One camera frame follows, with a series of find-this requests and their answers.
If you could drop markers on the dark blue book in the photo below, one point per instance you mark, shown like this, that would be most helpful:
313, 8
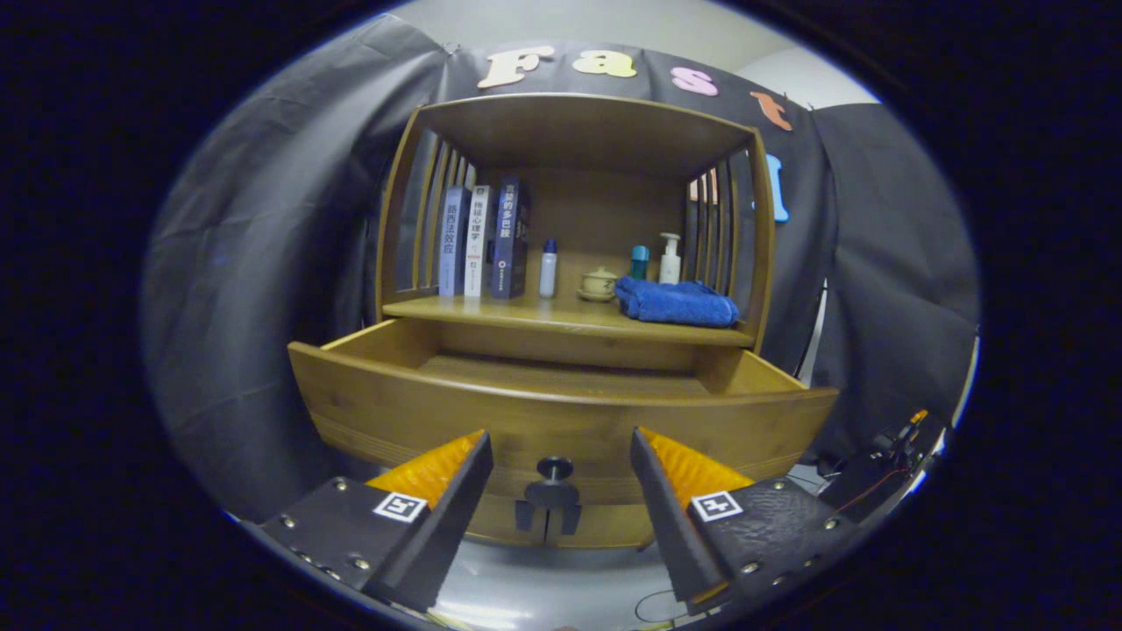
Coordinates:
507, 241

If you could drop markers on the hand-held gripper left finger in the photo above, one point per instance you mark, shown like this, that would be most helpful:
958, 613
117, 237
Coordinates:
451, 517

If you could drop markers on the wooden drawer with black knob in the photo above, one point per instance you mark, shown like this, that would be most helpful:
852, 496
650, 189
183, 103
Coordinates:
438, 421

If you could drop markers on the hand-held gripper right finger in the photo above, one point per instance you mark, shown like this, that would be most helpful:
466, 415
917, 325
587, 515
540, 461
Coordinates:
666, 513

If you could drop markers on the black device with orange tip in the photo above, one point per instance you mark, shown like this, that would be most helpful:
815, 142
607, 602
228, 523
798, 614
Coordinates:
863, 482

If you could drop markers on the beige lidded teacup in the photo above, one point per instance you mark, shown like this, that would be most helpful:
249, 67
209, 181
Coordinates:
599, 285

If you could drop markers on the white bottle with blue cap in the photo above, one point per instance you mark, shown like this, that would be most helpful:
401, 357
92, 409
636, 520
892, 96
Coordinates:
548, 273

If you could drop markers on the grey-blue book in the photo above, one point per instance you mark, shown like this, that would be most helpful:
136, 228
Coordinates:
452, 245

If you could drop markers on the blue folded towel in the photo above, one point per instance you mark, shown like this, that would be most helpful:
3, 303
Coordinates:
675, 304

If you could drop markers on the black backdrop cloth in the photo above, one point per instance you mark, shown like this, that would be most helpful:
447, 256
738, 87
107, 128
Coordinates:
263, 219

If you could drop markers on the wooden cabinet door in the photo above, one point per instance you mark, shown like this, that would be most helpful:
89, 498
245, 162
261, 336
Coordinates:
500, 528
614, 528

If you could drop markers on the white pump bottle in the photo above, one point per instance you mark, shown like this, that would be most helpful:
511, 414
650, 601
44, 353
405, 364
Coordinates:
670, 265

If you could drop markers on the teal bottle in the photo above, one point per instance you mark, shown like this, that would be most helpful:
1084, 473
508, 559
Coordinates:
639, 263

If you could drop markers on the white book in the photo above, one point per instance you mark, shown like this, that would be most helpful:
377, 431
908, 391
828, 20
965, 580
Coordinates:
478, 245

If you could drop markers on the wooden cabinet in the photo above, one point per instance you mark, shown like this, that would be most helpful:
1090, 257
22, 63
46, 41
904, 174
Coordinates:
578, 131

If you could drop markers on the wooden countertop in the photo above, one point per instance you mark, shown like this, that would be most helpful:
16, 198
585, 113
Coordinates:
543, 312

